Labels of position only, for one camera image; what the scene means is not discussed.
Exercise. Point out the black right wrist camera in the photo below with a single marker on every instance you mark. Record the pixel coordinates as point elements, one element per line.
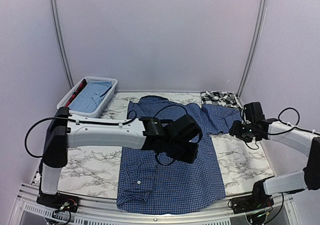
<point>254,112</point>

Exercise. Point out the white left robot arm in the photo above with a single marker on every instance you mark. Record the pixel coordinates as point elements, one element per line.
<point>66,130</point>

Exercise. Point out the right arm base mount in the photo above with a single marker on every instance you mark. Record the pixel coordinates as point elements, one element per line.
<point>247,203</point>

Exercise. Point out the red black folded garment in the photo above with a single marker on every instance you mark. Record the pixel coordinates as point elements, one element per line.
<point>81,86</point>

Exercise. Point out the aluminium front rail frame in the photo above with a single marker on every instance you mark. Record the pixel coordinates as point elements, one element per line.
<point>103,211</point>

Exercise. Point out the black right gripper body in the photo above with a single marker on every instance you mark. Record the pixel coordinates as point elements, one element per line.
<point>245,133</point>

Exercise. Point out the aluminium wall post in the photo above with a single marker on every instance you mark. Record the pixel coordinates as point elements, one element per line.
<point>262,7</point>
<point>60,42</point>

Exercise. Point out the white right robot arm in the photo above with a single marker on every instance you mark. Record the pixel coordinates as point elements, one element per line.
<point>302,141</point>

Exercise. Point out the black white plaid shirt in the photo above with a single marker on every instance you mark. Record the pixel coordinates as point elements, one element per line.
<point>220,98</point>

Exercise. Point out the left aluminium wall post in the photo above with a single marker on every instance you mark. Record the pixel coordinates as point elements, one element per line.
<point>60,42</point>

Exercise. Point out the light blue folded shirt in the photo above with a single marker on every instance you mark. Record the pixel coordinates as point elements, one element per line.
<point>90,97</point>

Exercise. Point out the right aluminium wall post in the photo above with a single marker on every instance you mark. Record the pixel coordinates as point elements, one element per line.
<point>262,7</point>

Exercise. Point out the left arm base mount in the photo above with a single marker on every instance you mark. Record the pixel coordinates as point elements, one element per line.
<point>59,201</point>

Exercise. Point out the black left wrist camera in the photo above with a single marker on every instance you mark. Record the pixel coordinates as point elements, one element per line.
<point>184,129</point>

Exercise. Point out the white plastic basket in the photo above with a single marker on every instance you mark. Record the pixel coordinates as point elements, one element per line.
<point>97,113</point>

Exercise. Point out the blue checked shirt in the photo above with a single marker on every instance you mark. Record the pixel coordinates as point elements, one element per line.
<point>155,184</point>

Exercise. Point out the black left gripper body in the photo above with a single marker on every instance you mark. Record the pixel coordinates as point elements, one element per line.
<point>178,152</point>

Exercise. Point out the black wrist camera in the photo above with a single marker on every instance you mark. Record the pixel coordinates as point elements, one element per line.
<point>184,129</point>
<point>254,112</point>

